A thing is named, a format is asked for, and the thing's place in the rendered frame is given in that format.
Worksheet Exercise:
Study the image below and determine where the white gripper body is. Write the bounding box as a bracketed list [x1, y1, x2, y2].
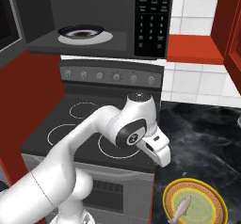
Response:
[137, 138, 172, 168]

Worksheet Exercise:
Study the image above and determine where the silver fish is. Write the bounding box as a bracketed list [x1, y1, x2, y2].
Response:
[167, 194, 193, 224]

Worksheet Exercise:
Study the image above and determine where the yellow patterned plate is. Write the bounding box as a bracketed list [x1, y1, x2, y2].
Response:
[162, 177, 229, 224]

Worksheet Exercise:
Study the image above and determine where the white microwave turntable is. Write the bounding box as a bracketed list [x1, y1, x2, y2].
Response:
[57, 29, 114, 46]

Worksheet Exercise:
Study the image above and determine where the dark grey microwave oven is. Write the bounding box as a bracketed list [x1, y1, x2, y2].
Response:
[25, 0, 175, 61]

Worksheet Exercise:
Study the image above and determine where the dark grey microwave door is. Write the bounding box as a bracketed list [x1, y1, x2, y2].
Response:
[0, 0, 30, 70]

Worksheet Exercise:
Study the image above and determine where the grey oven door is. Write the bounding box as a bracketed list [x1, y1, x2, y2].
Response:
[21, 153, 155, 224]

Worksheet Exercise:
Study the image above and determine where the grey stove with hob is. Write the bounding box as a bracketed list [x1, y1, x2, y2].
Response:
[20, 59, 165, 224]

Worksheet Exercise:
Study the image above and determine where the red shelf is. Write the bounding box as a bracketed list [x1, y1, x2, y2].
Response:
[166, 34, 226, 66]

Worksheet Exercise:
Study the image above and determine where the red cupboard side panel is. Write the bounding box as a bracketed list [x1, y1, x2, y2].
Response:
[0, 50, 66, 186]

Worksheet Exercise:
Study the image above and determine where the dark blue bowl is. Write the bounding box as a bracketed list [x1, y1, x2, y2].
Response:
[57, 24, 105, 40]

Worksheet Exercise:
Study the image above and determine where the red wall cupboard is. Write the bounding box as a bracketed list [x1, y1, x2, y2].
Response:
[209, 0, 241, 96]

